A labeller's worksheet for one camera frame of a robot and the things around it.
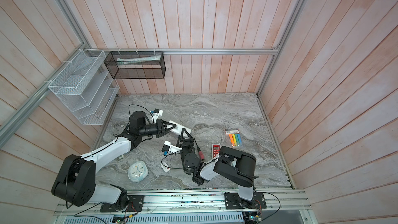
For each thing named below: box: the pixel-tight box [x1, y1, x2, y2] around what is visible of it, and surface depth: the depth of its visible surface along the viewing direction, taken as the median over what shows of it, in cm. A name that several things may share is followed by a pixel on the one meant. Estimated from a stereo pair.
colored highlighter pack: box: [224, 128, 243, 147], surface depth 97 cm
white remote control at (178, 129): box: [168, 120, 192, 138], surface depth 80 cm
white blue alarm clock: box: [127, 160, 149, 183], surface depth 83 cm
